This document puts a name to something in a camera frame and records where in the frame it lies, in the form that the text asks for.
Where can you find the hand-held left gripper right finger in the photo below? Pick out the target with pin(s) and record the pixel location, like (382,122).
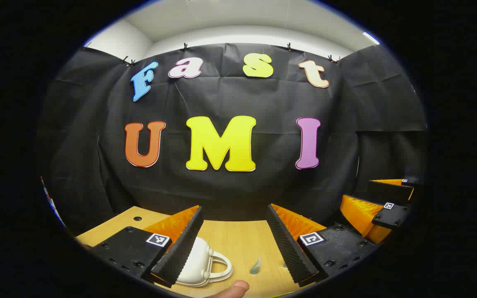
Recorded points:
(288,248)

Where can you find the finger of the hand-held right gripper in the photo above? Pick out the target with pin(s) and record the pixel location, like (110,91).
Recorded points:
(389,191)
(391,215)

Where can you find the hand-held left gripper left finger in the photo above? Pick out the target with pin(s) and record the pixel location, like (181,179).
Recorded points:
(184,244)

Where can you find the white suitcase with grey lining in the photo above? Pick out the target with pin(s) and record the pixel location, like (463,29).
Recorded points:
(199,265)

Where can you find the blue silver face mask packet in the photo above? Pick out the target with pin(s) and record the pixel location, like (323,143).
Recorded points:
(255,265)

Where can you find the white printed board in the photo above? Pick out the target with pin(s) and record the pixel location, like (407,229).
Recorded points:
(52,203)

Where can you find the ceiling light strip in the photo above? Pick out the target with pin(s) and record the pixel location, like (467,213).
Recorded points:
(371,38)

